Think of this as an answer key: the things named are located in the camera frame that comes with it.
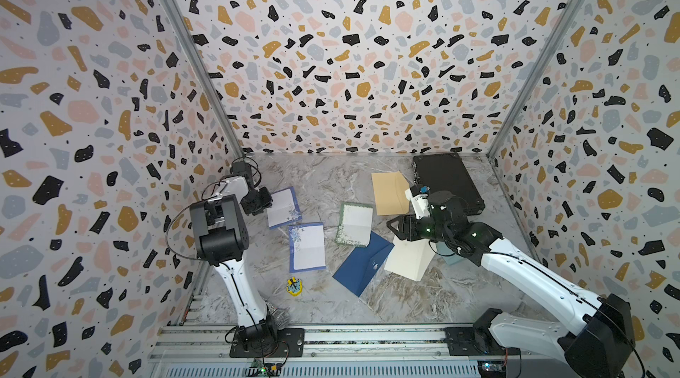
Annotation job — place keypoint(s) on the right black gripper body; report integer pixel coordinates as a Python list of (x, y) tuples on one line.
[(423, 228)]

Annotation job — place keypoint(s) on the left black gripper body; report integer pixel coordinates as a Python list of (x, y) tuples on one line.
[(256, 201)]

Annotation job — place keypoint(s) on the light teal envelope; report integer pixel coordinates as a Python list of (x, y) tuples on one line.
[(450, 258)]

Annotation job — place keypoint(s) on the cream envelope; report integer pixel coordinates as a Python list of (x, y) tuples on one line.
[(409, 259)]

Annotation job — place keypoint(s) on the yellow envelope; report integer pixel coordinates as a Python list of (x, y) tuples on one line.
[(390, 193)]

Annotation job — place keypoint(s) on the white letter paper blue border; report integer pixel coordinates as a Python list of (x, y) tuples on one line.
[(307, 247)]

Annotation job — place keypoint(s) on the white letter paper green border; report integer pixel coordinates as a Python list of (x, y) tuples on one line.
[(355, 225)]

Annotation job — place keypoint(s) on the dark blue envelope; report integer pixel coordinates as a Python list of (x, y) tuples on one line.
[(361, 266)]

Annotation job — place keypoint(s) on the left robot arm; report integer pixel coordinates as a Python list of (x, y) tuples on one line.
[(222, 238)]

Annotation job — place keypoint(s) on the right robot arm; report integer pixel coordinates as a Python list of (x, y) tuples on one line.
[(592, 334)]

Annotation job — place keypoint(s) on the black briefcase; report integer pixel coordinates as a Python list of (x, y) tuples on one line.
[(447, 172)]

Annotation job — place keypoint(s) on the small yellow round sticker toy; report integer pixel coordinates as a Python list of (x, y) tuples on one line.
[(294, 286)]

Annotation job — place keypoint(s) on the glittery silver tube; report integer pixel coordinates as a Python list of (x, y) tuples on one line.
[(281, 318)]

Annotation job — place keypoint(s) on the small circuit board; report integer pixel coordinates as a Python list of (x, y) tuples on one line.
[(259, 369)]

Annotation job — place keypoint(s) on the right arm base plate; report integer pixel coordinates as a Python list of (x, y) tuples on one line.
[(467, 341)]

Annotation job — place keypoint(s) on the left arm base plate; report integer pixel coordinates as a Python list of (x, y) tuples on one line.
[(263, 341)]

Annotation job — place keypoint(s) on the aluminium front rail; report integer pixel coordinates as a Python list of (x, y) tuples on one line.
[(402, 350)]

